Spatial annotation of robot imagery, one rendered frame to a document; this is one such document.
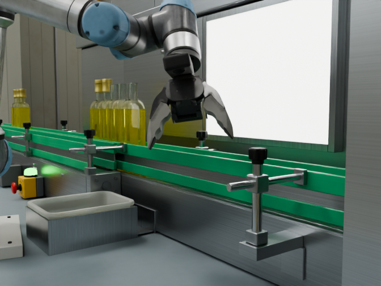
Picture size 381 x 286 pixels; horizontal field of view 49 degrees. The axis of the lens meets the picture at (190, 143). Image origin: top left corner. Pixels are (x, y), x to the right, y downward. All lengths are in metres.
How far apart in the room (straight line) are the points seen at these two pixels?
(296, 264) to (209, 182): 0.28
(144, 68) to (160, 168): 0.47
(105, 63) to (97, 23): 1.01
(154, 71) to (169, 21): 0.53
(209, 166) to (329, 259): 0.34
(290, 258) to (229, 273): 0.15
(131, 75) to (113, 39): 0.75
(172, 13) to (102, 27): 0.18
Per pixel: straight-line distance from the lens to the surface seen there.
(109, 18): 0.79
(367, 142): 0.46
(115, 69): 1.72
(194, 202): 0.95
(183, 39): 0.86
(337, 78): 0.90
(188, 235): 0.99
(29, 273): 0.92
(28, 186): 1.57
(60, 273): 0.90
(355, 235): 0.48
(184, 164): 1.00
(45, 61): 8.60
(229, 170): 0.88
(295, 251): 0.76
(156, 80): 1.40
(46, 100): 8.56
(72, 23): 0.85
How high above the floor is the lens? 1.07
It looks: 5 degrees down
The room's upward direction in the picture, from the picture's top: straight up
